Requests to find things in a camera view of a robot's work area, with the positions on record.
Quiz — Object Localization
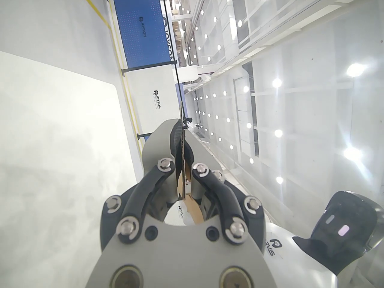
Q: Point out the white partition panel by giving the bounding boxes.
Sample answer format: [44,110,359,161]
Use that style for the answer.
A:
[121,67,189,140]

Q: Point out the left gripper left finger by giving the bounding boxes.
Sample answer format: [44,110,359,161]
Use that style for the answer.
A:
[101,119,183,251]

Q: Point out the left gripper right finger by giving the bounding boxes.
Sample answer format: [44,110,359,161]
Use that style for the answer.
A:
[182,133,267,254]

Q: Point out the blue partition panel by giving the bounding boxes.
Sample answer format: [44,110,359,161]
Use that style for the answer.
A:
[106,0,178,72]

